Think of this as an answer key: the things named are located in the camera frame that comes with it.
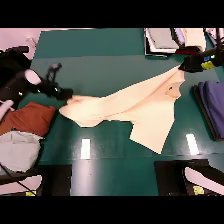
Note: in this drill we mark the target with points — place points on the light grey garment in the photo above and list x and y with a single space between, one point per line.
18 150

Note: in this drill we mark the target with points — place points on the purple garment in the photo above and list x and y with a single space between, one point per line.
215 106

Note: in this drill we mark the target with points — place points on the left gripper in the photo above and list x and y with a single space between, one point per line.
64 93

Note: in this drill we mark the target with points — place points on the orange garment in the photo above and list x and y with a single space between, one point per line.
31 118

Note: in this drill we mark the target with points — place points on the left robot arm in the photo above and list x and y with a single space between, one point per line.
16 83

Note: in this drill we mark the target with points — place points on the cream T-shirt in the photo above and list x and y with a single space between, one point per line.
140 106

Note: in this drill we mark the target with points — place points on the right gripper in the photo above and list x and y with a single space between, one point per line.
190 64

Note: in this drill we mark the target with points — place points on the brown garment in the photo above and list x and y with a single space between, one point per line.
204 111

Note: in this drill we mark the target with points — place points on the red garment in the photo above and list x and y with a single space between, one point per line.
188 50

